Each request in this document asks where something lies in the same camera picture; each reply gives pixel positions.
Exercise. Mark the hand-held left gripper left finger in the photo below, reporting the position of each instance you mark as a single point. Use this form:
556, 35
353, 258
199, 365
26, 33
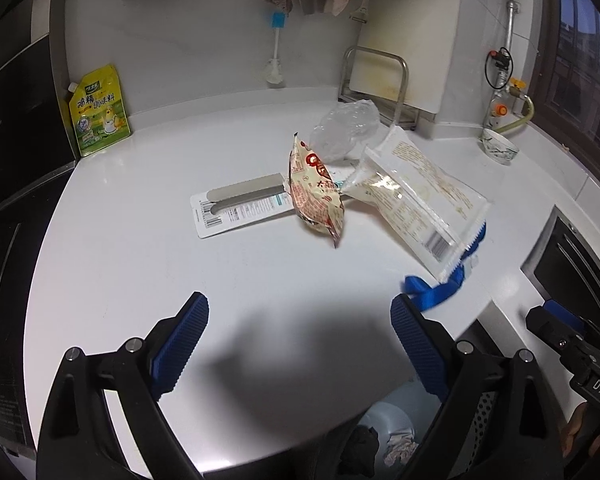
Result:
180, 345

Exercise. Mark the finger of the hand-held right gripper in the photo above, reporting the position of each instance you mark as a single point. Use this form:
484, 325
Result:
550, 322

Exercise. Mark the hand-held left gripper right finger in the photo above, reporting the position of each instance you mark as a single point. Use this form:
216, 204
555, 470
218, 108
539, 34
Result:
415, 345

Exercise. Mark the blue plastic strip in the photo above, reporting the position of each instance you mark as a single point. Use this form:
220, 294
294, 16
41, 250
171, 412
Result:
437, 292

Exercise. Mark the pale blue trash bin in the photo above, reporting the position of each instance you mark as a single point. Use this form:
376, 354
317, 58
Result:
395, 410

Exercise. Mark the clear white food packet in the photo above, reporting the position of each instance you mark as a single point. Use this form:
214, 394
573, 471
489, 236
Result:
420, 195

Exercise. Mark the red yellow snack packet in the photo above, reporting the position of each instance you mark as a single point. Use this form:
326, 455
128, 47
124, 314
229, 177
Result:
315, 195

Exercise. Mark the clear plastic bag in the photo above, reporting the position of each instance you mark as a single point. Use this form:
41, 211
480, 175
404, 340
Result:
347, 127

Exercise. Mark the black crumpled trash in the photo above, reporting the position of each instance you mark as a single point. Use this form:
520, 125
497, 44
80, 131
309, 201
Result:
364, 452

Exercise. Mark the person's right hand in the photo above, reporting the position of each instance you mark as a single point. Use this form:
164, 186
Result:
575, 427

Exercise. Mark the stainless steel sink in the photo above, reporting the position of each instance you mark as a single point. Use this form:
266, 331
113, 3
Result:
580, 260

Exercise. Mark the white crumpled paper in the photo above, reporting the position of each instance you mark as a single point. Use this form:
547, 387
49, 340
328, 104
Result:
400, 447

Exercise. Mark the patterned ceramic bowl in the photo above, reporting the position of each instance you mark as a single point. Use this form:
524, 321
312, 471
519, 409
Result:
500, 147

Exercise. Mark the yellow green seasoning pouch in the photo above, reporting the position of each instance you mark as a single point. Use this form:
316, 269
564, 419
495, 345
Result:
97, 115

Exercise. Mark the metal cutting board rack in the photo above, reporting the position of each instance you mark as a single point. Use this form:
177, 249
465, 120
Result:
404, 85

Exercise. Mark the black gas stove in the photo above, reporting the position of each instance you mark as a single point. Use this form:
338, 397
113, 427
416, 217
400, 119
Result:
20, 135

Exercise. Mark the wooden framed window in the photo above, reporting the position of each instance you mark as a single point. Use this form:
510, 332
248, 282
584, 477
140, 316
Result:
580, 60

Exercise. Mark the metal gas pipe with valve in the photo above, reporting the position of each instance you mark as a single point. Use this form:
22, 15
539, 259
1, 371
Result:
510, 30

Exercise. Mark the blue white cleaning brush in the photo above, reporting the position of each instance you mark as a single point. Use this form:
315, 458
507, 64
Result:
277, 40

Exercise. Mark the white cutting board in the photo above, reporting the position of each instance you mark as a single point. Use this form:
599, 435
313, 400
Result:
420, 20

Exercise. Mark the hanging metal peeler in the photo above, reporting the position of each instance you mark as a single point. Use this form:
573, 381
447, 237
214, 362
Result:
361, 14

